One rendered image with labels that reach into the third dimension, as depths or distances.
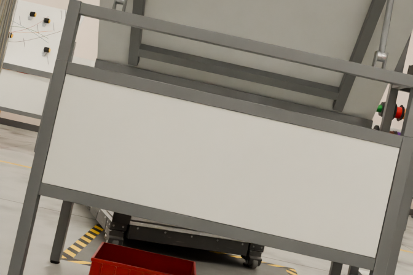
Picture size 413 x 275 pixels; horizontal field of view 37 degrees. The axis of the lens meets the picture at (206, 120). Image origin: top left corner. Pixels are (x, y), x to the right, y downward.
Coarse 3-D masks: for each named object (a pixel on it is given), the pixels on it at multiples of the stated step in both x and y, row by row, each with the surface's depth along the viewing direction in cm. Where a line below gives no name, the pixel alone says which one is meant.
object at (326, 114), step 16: (96, 64) 257; (112, 64) 257; (160, 80) 256; (176, 80) 256; (192, 80) 256; (240, 96) 256; (256, 96) 256; (304, 112) 255; (320, 112) 255; (336, 112) 255
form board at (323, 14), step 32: (128, 0) 238; (160, 0) 236; (192, 0) 234; (224, 0) 232; (256, 0) 230; (288, 0) 228; (320, 0) 225; (352, 0) 223; (128, 32) 248; (224, 32) 241; (256, 32) 238; (288, 32) 236; (320, 32) 234; (352, 32) 232; (128, 64) 258; (160, 64) 256; (256, 64) 248; (288, 64) 246; (288, 96) 256; (352, 96) 251
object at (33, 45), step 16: (16, 16) 713; (32, 16) 708; (48, 16) 720; (64, 16) 723; (16, 32) 696; (32, 32) 687; (48, 32) 703; (16, 48) 680; (32, 48) 683; (48, 48) 674; (16, 64) 665; (32, 64) 668; (48, 64) 671; (0, 80) 661; (16, 80) 661; (32, 80) 661; (48, 80) 661; (0, 96) 661; (16, 96) 661; (32, 96) 661; (16, 112) 659; (32, 112) 661
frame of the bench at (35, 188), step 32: (64, 64) 198; (192, 96) 197; (224, 96) 197; (320, 128) 197; (352, 128) 196; (32, 192) 198; (64, 192) 198; (32, 224) 199; (64, 224) 254; (192, 224) 197; (224, 224) 197; (384, 224) 196; (320, 256) 196; (352, 256) 196; (384, 256) 196
